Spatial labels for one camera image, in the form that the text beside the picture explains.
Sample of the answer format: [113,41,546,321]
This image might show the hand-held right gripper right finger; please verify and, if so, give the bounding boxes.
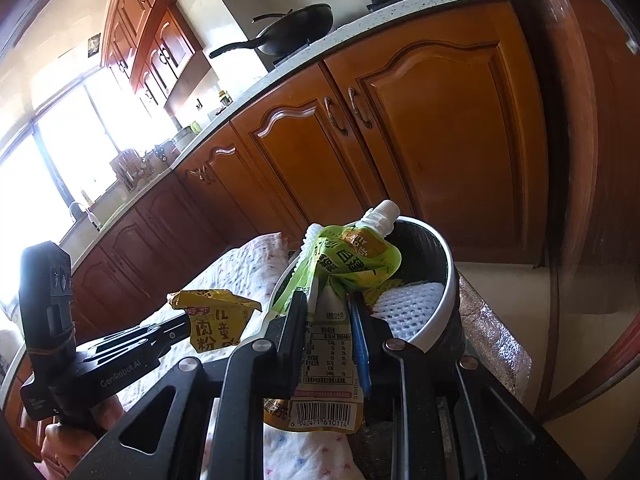
[347,297,586,480]

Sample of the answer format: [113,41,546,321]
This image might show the kitchen window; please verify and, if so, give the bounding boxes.
[0,67,177,311]

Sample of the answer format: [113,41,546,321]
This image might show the white rimmed black trash bin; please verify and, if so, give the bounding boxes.
[270,216,469,362]

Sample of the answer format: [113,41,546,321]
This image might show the white dotted blanket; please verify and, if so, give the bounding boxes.
[117,232,368,480]

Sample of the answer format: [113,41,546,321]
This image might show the green white spout pouch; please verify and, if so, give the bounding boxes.
[262,200,404,433]

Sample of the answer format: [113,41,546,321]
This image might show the bronze cabinet door handle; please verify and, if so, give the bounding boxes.
[348,87,374,129]
[324,97,349,137]

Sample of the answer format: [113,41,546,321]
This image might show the white foam fruit net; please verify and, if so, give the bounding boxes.
[372,280,446,344]

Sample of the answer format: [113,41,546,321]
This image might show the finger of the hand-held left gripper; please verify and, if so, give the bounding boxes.
[92,321,193,348]
[115,332,193,362]

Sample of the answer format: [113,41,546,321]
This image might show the black gas cooktop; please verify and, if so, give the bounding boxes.
[272,0,436,70]

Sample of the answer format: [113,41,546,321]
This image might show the wooden cabinet door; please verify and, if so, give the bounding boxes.
[72,220,166,334]
[231,64,413,241]
[132,175,229,291]
[324,2,548,264]
[172,124,307,261]

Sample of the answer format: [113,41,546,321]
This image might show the yellow food wrapper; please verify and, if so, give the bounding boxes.
[167,289,263,352]

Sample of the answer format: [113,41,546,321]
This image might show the countertop utensil rack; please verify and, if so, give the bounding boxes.
[111,152,152,192]

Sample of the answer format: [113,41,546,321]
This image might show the sink faucet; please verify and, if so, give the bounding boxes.
[69,201,102,232]

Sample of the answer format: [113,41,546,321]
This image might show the speckled kitchen countertop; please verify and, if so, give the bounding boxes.
[65,0,516,272]

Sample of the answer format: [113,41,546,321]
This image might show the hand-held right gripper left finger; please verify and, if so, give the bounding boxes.
[67,290,308,480]

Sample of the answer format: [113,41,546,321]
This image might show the black wok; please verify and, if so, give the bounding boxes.
[209,3,334,59]

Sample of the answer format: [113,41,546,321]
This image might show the person's left hand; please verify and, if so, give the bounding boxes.
[42,400,126,477]

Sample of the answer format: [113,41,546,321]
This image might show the plastic wrapped wooden cabinet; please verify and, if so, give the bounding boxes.
[500,0,640,423]

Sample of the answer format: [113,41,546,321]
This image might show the wooden upper wall cabinets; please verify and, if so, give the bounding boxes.
[100,0,211,109]

